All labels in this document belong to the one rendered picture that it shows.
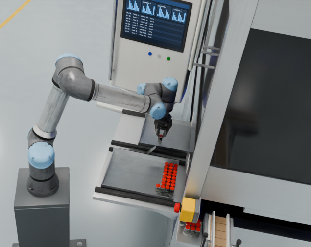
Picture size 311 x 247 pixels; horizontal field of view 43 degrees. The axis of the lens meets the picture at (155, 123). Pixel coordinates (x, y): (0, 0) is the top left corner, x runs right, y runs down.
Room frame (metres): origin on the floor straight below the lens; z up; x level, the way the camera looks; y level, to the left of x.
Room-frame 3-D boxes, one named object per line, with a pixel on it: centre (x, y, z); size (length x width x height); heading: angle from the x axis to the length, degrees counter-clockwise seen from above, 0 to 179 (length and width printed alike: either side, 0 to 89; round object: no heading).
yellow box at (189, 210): (1.12, -0.20, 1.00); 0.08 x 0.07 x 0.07; 88
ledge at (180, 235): (1.10, -0.24, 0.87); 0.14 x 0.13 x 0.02; 88
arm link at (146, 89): (1.59, 0.05, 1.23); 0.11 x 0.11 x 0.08; 21
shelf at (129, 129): (1.54, -0.03, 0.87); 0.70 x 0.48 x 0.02; 178
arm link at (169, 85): (1.64, -0.04, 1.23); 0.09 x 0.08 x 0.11; 111
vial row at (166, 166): (1.37, -0.09, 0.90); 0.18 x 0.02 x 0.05; 178
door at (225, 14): (1.45, -0.20, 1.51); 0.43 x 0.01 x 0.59; 178
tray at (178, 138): (1.71, -0.10, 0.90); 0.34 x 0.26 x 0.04; 88
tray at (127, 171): (1.37, 0.02, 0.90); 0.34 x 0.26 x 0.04; 88
